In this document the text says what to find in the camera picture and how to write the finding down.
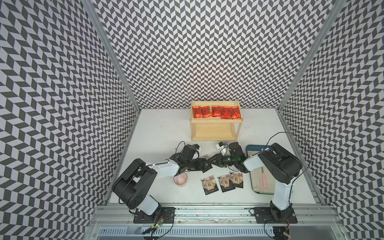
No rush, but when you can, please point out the teal tray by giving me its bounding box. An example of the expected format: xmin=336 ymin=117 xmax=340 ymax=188
xmin=245 ymin=144 xmax=278 ymax=196

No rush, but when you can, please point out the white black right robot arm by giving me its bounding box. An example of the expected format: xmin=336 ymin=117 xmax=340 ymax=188
xmin=208 ymin=142 xmax=303 ymax=215

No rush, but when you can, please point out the pink handled metal spoon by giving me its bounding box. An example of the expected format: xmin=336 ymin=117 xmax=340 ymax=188
xmin=262 ymin=167 xmax=268 ymax=189

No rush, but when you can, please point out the light wooden two-tier shelf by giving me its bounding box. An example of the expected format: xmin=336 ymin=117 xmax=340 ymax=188
xmin=190 ymin=100 xmax=244 ymax=142

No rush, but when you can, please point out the aluminium mounting rail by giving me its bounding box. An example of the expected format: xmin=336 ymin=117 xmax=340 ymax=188
xmin=84 ymin=204 xmax=350 ymax=240

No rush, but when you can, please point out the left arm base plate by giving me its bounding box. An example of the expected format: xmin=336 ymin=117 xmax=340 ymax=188
xmin=133 ymin=207 xmax=176 ymax=224

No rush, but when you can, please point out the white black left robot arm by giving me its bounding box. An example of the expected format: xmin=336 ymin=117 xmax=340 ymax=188
xmin=113 ymin=145 xmax=212 ymax=217

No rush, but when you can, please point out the pink translucent cup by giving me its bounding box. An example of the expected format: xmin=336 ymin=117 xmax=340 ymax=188
xmin=173 ymin=173 xmax=188 ymax=187

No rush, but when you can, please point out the red tea bag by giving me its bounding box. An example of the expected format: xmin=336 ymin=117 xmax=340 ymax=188
xmin=201 ymin=106 xmax=212 ymax=118
xmin=212 ymin=106 xmax=221 ymax=117
xmin=230 ymin=106 xmax=242 ymax=120
xmin=192 ymin=106 xmax=203 ymax=119
xmin=221 ymin=106 xmax=231 ymax=120

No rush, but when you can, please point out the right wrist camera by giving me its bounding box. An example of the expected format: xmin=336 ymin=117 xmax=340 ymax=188
xmin=216 ymin=142 xmax=228 ymax=151

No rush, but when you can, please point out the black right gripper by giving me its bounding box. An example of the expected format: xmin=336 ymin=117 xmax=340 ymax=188
xmin=206 ymin=152 xmax=237 ymax=167

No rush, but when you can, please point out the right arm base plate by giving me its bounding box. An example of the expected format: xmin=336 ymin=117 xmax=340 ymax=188
xmin=253 ymin=207 xmax=298 ymax=224

